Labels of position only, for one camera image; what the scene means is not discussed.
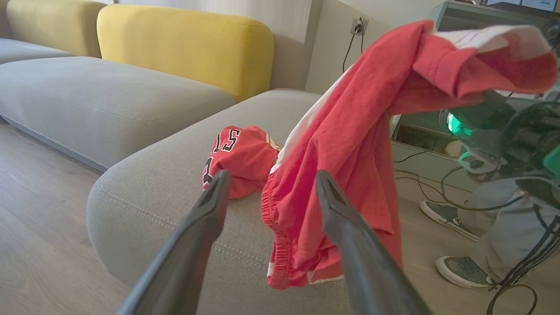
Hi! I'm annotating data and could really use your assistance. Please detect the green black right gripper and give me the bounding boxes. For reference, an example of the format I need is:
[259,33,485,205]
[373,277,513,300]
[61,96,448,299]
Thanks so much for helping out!
[440,90,560,175]

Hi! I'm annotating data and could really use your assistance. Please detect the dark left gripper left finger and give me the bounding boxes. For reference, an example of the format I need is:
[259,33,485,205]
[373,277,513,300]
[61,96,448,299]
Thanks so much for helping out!
[117,170,232,315]

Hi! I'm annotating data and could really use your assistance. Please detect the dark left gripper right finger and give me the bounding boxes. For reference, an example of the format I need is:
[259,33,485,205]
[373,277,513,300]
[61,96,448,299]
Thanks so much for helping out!
[315,170,434,315]

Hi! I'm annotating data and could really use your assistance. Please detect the red numbered basketball jersey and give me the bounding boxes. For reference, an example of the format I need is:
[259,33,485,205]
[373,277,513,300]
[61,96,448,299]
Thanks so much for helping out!
[202,125,280,200]

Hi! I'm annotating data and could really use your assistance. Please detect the red shorts white trim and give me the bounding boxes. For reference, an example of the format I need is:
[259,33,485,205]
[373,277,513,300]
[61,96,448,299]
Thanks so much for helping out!
[261,20,560,290]

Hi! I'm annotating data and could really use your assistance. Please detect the grey sneaker white sole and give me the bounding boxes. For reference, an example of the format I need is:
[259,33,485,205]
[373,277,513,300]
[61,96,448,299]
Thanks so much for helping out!
[436,256,499,289]
[420,200,482,242]

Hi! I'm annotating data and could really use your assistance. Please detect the person's grey trouser legs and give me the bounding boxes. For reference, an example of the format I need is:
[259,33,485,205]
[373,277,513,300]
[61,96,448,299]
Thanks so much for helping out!
[464,175,560,280]

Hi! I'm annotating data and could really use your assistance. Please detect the grey desk cabinet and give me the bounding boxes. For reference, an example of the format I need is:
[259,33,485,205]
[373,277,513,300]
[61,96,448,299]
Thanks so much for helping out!
[392,0,560,193]

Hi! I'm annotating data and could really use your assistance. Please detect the yellow sofa backrest cushion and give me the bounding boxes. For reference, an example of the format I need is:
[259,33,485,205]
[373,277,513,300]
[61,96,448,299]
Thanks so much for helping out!
[97,4,275,102]
[7,0,108,58]

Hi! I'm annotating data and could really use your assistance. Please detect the black cable on floor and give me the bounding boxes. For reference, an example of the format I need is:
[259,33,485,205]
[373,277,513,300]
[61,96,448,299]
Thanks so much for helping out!
[394,149,525,211]

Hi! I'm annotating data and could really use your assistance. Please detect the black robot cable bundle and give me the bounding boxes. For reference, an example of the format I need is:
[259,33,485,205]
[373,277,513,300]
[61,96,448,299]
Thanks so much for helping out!
[486,206,560,315]

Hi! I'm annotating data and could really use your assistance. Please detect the black plugged power cable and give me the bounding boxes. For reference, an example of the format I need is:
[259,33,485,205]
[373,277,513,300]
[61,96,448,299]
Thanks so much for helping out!
[342,18,364,73]

